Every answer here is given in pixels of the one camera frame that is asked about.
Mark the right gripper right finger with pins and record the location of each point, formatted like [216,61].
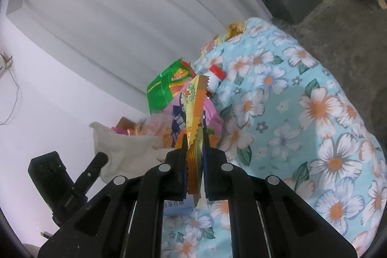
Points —
[267,218]

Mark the pink blue snack bag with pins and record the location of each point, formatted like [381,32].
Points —
[213,121]

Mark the white bottle red cap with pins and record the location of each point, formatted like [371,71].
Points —
[215,76]

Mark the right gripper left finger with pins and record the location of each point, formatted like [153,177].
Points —
[125,219]

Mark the white cloth rag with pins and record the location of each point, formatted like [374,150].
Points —
[129,156]

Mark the green foil snack bag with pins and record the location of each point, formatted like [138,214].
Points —
[162,90]

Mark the orange pink snack bag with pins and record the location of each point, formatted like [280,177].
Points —
[159,125]

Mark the gold snack packet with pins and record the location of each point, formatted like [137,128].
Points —
[233,30]

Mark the orange yellow snack wrapper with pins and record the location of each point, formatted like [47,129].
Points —
[194,98]

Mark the floral blue tablecloth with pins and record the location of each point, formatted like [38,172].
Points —
[285,115]

